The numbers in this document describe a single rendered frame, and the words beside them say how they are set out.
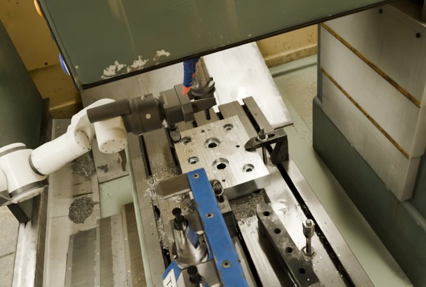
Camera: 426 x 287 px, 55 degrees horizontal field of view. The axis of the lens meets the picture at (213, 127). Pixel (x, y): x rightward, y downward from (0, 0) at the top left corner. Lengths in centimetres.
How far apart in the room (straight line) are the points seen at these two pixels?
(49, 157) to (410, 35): 85
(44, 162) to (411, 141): 87
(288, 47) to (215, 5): 175
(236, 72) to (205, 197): 124
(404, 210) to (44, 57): 159
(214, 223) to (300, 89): 146
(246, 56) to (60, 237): 116
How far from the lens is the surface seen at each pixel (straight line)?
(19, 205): 151
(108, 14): 52
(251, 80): 196
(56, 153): 104
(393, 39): 100
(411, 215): 125
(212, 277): 72
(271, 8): 57
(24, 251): 149
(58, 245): 162
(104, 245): 146
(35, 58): 205
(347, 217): 152
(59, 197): 178
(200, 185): 82
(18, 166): 107
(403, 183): 117
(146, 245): 118
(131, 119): 95
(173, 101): 97
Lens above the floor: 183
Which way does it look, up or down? 39 degrees down
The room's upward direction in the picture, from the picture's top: 12 degrees counter-clockwise
